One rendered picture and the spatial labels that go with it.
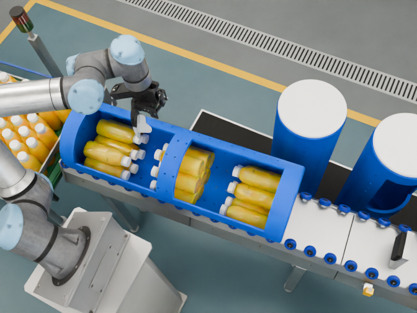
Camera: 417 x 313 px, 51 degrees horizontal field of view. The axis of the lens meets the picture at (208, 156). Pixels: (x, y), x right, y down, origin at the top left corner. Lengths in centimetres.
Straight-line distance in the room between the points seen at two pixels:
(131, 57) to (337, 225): 105
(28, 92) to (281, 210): 85
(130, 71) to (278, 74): 217
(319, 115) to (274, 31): 170
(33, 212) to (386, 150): 127
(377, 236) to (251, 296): 104
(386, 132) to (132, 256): 107
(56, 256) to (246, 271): 151
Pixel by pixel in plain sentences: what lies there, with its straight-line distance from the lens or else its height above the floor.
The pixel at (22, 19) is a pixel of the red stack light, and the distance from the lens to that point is 209.
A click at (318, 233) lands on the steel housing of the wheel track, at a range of 176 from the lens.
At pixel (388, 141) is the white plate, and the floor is 104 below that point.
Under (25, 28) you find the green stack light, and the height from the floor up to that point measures 119.
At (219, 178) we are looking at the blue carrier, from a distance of 176.
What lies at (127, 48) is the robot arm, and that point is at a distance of 111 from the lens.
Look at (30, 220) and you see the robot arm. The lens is 132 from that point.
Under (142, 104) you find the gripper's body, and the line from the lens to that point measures 127.
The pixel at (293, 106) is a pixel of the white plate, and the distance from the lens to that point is 185.
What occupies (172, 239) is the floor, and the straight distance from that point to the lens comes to 272.
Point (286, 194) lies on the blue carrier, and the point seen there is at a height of 123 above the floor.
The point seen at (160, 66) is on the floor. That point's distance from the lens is 332.
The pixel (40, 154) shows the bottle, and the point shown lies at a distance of 194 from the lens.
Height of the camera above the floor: 259
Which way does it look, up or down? 64 degrees down
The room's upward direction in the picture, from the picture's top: 9 degrees counter-clockwise
